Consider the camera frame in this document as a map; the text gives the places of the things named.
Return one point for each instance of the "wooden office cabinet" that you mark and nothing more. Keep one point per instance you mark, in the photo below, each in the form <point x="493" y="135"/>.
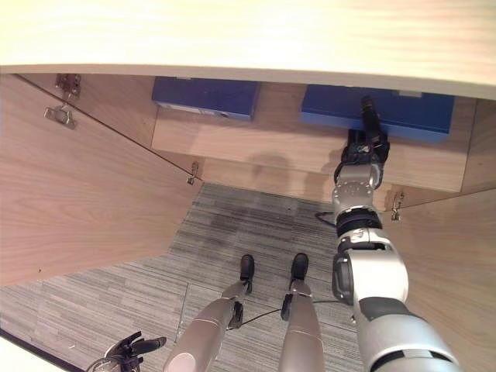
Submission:
<point x="271" y="97"/>

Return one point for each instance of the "blue folder with white label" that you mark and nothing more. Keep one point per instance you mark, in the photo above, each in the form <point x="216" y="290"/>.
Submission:
<point x="377" y="110"/>

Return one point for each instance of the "silver right robot leg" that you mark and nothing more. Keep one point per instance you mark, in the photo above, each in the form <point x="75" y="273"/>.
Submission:
<point x="300" y="317"/>

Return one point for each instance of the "wooden cabinet door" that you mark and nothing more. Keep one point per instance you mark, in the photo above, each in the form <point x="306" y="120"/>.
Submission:
<point x="449" y="255"/>
<point x="77" y="186"/>

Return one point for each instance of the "silver robot leg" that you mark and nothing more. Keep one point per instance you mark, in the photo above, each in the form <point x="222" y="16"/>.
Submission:
<point x="300" y="317"/>
<point x="201" y="321"/>

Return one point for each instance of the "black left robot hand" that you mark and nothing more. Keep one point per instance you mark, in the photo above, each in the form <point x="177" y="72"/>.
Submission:
<point x="131" y="345"/>

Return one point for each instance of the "silver left robot leg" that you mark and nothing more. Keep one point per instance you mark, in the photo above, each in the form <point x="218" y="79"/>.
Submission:
<point x="201" y="321"/>

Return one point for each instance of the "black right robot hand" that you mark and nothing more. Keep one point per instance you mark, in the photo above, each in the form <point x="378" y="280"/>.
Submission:
<point x="368" y="136"/>

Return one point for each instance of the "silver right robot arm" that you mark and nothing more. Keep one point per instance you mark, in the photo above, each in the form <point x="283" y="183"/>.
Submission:
<point x="377" y="271"/>

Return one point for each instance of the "silver door hinge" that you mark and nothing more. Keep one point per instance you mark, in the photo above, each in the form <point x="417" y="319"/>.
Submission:
<point x="60" y="115"/>
<point x="192" y="172"/>
<point x="396" y="205"/>
<point x="69" y="85"/>

